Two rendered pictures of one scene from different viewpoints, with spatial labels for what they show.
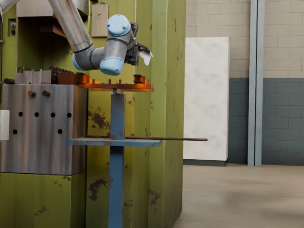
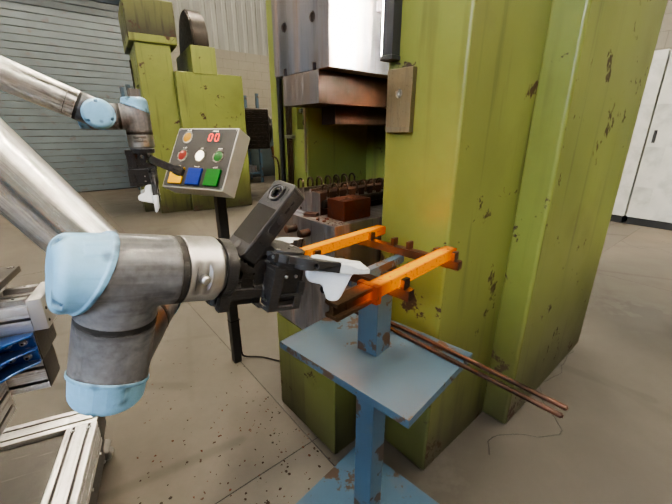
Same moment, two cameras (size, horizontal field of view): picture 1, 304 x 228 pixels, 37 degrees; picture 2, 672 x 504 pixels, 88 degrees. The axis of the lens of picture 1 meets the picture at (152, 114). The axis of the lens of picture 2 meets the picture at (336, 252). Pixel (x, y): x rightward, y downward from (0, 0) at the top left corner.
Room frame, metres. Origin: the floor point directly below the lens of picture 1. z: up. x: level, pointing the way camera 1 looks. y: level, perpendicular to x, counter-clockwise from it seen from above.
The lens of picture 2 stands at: (1.43, -0.25, 1.19)
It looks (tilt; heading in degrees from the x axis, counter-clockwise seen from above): 19 degrees down; 39
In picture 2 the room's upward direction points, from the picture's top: straight up
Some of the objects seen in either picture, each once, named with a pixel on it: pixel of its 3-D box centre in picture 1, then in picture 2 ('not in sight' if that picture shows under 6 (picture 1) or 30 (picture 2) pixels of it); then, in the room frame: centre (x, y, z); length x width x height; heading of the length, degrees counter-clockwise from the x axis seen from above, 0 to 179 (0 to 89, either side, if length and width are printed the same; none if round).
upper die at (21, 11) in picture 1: (50, 16); (347, 93); (2.54, 0.58, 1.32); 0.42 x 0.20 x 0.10; 169
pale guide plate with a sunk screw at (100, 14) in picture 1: (100, 20); (400, 101); (2.40, 0.28, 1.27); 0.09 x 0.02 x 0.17; 79
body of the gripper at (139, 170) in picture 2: not in sight; (143, 167); (1.96, 0.98, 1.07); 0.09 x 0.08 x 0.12; 153
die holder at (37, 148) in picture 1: (58, 128); (356, 258); (2.54, 0.52, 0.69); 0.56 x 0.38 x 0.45; 169
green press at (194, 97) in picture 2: not in sight; (203, 114); (4.85, 5.23, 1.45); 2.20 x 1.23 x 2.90; 168
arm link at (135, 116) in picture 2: not in sight; (135, 116); (1.96, 0.98, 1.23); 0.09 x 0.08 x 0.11; 161
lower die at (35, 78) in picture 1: (49, 80); (346, 192); (2.54, 0.58, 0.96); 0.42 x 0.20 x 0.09; 169
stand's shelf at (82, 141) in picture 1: (117, 141); (373, 350); (2.10, 0.16, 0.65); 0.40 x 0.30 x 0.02; 86
